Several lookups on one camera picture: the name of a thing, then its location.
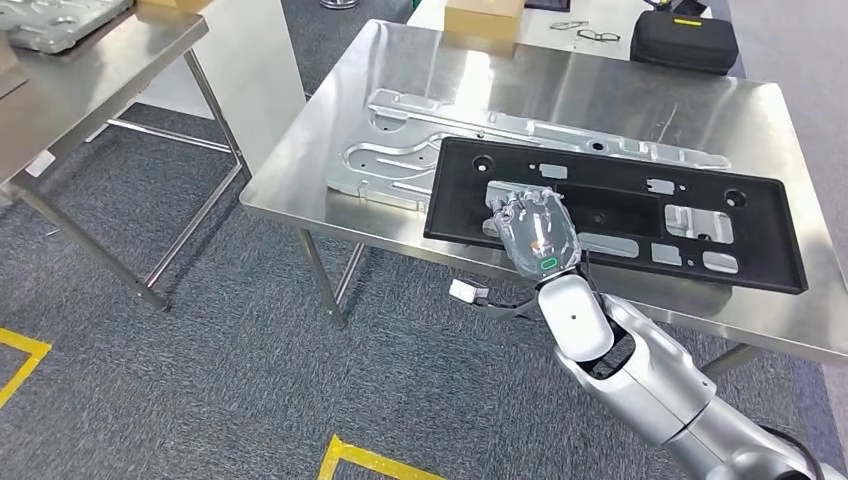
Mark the black device with cables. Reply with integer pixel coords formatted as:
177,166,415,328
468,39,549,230
645,0,709,18

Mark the cardboard box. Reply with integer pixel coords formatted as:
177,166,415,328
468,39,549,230
135,0,215,16
443,0,527,42

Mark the steel workbench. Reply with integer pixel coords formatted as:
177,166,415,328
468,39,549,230
239,18,848,380

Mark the black plastic car part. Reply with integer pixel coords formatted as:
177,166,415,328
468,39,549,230
423,137,810,295

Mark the black zip case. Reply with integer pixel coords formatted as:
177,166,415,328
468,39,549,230
629,9,740,76

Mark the stamped metal panel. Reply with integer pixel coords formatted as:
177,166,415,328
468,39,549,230
0,0,134,56
324,87,733,215

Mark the white cabinet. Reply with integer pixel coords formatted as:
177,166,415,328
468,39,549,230
129,0,308,179

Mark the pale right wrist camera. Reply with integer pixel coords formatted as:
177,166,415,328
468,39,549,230
449,278,541,323

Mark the white table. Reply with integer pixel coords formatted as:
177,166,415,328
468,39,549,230
407,0,733,64

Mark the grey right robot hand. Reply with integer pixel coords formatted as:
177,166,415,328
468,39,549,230
486,186,584,283

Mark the steel table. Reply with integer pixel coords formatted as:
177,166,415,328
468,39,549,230
0,0,253,314

